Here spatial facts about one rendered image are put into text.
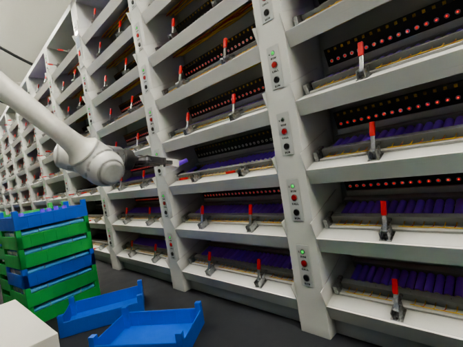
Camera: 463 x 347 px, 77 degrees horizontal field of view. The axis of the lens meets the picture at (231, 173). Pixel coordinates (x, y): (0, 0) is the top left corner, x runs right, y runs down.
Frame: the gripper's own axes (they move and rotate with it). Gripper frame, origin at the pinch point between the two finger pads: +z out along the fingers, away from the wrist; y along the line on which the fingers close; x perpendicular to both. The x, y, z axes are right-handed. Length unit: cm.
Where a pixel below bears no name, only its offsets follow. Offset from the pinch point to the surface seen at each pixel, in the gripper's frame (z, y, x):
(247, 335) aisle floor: 4, 37, -58
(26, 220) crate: -41, -44, -22
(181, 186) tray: 6.3, -1.1, -9.6
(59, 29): -14, -119, 108
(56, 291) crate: -30, -45, -53
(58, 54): -8, -151, 105
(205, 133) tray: 3.5, 19.5, 9.2
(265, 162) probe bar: 10.3, 42.1, -4.2
